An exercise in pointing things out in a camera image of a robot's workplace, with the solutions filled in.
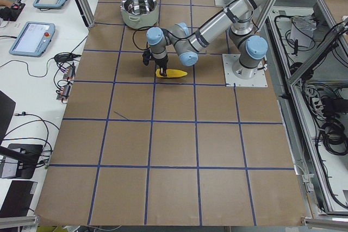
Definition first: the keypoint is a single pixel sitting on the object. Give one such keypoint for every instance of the yellow corn cob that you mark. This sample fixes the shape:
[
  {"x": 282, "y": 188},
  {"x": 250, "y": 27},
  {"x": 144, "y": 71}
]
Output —
[{"x": 171, "y": 73}]

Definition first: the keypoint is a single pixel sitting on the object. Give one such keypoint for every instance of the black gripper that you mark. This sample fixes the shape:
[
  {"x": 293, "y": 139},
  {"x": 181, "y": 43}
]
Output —
[{"x": 161, "y": 62}]

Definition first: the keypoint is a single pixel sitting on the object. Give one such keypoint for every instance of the near teach pendant tablet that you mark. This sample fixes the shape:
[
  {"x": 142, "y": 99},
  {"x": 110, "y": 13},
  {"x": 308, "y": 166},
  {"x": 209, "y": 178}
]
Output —
[{"x": 33, "y": 39}]

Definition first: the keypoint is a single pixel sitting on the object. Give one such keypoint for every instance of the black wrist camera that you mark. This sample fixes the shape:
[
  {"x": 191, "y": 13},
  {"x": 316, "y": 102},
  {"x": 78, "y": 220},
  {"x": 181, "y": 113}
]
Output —
[{"x": 146, "y": 57}]

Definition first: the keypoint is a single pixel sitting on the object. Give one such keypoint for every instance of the pale green steel pot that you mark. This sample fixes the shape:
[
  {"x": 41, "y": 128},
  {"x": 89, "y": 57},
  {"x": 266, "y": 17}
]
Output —
[{"x": 139, "y": 13}]

